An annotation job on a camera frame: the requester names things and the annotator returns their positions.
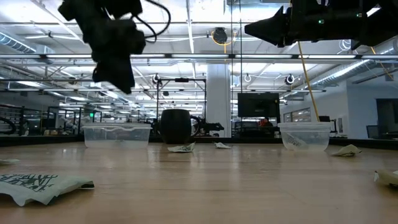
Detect dark mug with green inside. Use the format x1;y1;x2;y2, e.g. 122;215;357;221
159;108;193;144

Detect large black monitor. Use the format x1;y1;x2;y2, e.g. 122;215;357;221
238;92;280;118

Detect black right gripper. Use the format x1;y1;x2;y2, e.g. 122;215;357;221
244;0;367;48

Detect black metal stand frame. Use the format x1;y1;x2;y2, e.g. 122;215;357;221
156;77;207;125

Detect black aluminium table frame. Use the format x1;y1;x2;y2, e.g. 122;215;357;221
0;134;398;150

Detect yellow ceiling cable reel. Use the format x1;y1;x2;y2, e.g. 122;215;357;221
211;27;233;46

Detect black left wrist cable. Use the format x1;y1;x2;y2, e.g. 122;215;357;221
133;0;172;43

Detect yellow pole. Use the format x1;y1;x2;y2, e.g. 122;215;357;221
297;40;321;123

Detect clear rectangular plastic container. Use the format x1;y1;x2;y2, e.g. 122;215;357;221
81;122;153;149

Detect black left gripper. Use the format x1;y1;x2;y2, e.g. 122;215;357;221
58;0;147;95

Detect clear round plastic container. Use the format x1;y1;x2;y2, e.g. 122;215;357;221
277;121;332;152

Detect white building column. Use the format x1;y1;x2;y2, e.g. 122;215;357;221
206;63;233;138

